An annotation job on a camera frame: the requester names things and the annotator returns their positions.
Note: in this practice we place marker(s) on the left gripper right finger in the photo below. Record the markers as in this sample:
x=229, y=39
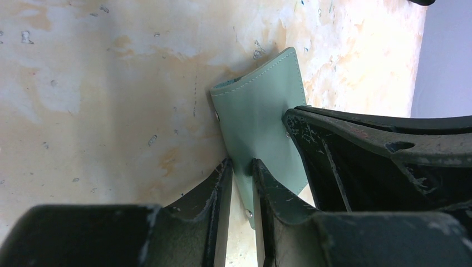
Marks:
x=291, y=232

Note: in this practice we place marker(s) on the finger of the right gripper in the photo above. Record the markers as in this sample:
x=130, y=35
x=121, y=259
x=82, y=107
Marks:
x=358, y=162

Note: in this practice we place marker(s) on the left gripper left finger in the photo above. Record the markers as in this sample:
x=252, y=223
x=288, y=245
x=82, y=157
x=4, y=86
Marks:
x=192, y=231

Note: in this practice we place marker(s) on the green leather card holder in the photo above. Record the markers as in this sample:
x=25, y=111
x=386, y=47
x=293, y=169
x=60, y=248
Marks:
x=250, y=109

